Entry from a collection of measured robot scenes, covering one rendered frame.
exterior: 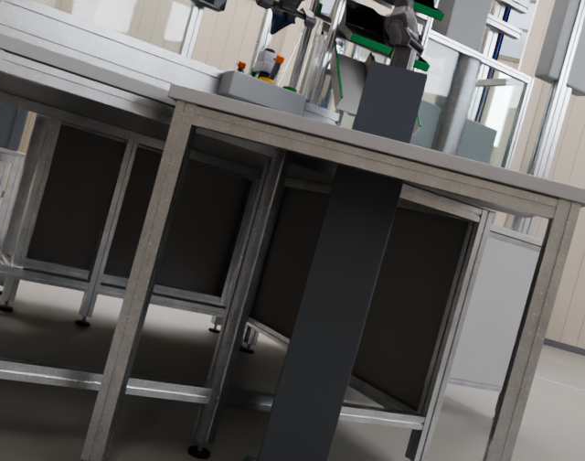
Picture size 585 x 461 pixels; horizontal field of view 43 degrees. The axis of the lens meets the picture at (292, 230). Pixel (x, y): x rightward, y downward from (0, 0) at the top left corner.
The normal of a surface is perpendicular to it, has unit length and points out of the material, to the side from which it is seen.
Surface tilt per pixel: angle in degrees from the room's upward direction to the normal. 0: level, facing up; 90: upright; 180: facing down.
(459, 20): 90
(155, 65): 90
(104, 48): 90
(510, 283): 90
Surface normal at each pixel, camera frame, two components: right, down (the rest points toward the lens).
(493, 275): 0.47, 0.14
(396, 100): -0.12, -0.02
